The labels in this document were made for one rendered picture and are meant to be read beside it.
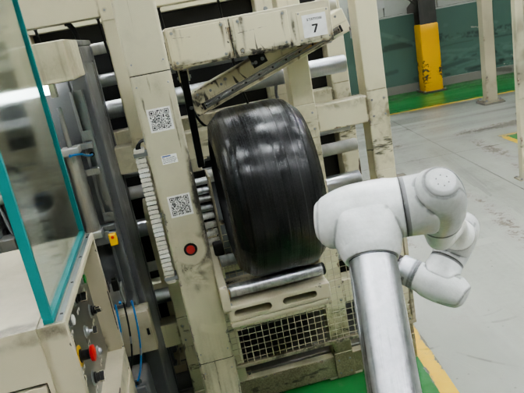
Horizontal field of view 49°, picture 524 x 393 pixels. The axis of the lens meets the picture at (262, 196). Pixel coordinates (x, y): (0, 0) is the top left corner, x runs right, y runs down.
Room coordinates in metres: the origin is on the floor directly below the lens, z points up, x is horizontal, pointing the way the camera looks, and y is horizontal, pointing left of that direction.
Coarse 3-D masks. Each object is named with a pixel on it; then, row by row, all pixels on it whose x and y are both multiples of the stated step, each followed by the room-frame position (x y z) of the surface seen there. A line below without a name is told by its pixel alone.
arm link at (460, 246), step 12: (468, 216) 1.60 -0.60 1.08; (468, 228) 1.52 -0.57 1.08; (432, 240) 1.22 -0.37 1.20; (444, 240) 1.20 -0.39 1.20; (456, 240) 1.52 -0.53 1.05; (468, 240) 1.52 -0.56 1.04; (432, 252) 1.58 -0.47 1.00; (444, 252) 1.54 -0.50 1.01; (456, 252) 1.53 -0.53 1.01; (468, 252) 1.53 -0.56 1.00
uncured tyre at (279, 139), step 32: (224, 128) 1.80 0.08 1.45; (256, 128) 1.77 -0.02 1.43; (288, 128) 1.76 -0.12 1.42; (224, 160) 1.73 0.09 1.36; (256, 160) 1.69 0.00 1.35; (288, 160) 1.69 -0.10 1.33; (224, 192) 1.73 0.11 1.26; (256, 192) 1.65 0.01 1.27; (288, 192) 1.66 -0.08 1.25; (320, 192) 1.69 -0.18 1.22; (256, 224) 1.64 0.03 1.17; (288, 224) 1.65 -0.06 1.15; (256, 256) 1.68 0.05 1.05; (288, 256) 1.70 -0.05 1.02
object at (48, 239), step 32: (0, 0) 1.39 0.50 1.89; (0, 32) 1.30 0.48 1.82; (0, 64) 1.22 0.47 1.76; (32, 64) 1.53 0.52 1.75; (0, 96) 1.15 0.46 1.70; (32, 96) 1.42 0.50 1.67; (0, 128) 1.08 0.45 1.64; (32, 128) 1.33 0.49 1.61; (0, 160) 1.01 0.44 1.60; (32, 160) 1.24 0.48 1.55; (32, 192) 1.16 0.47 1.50; (64, 192) 1.47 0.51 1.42; (32, 224) 1.09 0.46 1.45; (64, 224) 1.36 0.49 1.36; (32, 256) 1.01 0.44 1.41; (64, 256) 1.27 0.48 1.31; (32, 288) 1.00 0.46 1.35; (64, 288) 1.16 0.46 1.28
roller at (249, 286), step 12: (312, 264) 1.82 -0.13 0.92; (264, 276) 1.80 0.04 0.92; (276, 276) 1.79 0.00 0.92; (288, 276) 1.79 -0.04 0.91; (300, 276) 1.79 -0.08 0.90; (312, 276) 1.80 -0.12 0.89; (228, 288) 1.80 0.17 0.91; (240, 288) 1.77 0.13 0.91; (252, 288) 1.77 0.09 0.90; (264, 288) 1.78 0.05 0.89
